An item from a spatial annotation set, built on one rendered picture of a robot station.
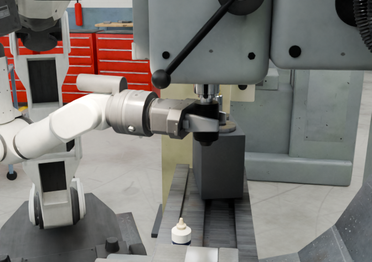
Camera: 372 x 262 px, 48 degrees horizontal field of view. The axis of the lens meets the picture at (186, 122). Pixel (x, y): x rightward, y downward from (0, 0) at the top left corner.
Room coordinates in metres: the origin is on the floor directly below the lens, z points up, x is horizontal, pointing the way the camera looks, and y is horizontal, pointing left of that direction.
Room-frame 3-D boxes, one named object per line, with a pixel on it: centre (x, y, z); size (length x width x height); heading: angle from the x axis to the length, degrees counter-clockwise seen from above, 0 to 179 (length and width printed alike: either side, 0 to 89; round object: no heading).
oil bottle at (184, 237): (0.77, 0.01, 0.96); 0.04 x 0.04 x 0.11
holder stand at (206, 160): (1.18, -0.09, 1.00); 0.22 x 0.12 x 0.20; 5
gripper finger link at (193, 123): (0.72, -0.03, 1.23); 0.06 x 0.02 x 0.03; 70
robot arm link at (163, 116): (0.78, 0.05, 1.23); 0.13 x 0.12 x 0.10; 160
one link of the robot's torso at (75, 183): (1.48, 0.50, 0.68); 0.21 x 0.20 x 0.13; 17
